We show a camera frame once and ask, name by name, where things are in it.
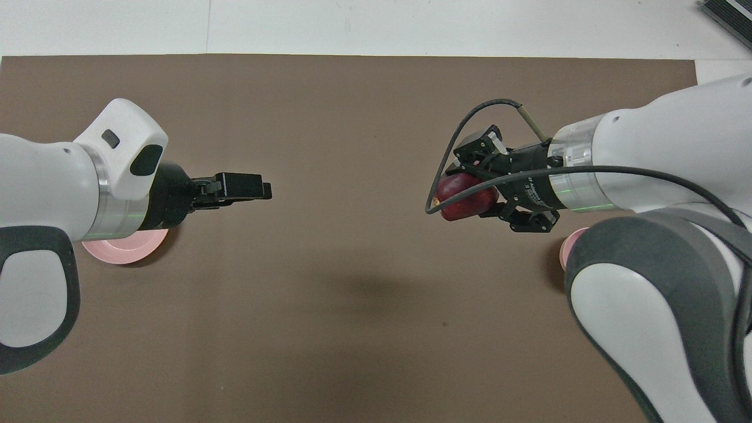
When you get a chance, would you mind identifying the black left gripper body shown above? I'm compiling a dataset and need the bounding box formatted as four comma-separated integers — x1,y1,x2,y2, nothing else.
141,160,223,231

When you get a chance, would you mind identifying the grey ribbed metal box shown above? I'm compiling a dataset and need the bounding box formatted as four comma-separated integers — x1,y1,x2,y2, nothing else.
699,0,752,51

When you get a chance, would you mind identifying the brown table mat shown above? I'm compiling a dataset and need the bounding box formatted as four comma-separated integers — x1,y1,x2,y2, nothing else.
0,54,698,423

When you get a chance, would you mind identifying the pink bowl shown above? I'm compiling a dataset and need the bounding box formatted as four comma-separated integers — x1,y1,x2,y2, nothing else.
558,227,591,272

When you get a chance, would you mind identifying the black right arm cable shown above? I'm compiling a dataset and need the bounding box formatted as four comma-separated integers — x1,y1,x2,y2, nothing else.
424,99,752,412

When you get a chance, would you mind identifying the dark red apple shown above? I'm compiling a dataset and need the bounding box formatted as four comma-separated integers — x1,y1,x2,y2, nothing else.
436,172,500,222

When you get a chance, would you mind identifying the pink plate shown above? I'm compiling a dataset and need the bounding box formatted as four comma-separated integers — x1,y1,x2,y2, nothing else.
81,228,170,265

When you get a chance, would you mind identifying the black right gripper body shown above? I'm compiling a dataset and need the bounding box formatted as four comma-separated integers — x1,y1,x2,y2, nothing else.
496,141,568,213

